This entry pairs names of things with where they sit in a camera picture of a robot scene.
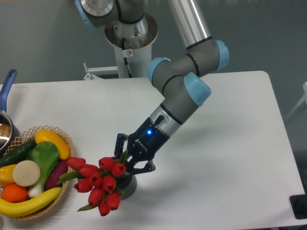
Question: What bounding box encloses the dark grey ribbed vase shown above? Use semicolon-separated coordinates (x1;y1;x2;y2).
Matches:
111;161;137;200

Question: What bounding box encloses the white frame at right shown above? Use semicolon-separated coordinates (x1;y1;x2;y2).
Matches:
285;82;307;124

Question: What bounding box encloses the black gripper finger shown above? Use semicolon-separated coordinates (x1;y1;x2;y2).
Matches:
114;133;129;159
125;157;155;174

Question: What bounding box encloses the black pedestal cable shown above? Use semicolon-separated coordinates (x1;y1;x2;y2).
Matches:
121;37;133;78

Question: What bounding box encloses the yellow banana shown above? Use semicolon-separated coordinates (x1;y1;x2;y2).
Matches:
0;187;62;218

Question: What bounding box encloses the black device at table edge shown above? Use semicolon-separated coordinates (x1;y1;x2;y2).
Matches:
289;194;307;219

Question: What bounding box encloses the red tulip bouquet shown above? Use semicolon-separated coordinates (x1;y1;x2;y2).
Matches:
57;151;128;217

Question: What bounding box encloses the blue handled saucepan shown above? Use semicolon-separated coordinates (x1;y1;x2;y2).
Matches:
0;69;20;157

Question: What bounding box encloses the yellow bell pepper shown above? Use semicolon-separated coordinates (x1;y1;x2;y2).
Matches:
0;164;16;187

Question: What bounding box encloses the beige round disc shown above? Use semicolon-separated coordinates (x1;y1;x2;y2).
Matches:
12;160;41;187

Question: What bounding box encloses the orange fruit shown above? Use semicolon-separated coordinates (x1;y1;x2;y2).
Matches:
1;184;28;203

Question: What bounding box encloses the purple sweet potato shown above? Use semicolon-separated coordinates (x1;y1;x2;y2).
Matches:
45;161;69;190

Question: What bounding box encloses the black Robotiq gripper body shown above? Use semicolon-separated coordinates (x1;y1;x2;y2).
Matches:
127;117;170;163

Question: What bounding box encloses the woven wicker basket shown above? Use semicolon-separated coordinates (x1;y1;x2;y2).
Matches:
5;126;74;220

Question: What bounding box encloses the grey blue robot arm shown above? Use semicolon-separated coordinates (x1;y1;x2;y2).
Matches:
75;0;229;174

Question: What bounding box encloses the green cucumber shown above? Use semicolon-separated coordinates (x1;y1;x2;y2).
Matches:
0;139;36;167

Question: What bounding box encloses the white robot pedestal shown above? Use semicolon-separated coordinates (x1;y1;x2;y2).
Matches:
84;12;158;80

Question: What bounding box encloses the green bok choy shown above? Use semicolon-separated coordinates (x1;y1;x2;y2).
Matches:
27;141;59;198

